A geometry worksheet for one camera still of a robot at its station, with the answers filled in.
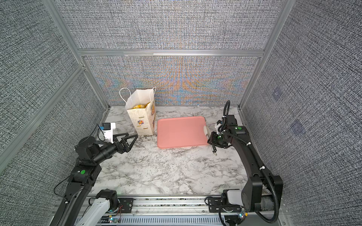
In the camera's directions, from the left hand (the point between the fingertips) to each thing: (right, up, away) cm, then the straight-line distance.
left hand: (132, 135), depth 68 cm
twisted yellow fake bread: (-4, +16, +23) cm, 29 cm away
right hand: (+41, -5, +14) cm, 43 cm away
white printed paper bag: (0, +8, +21) cm, 22 cm away
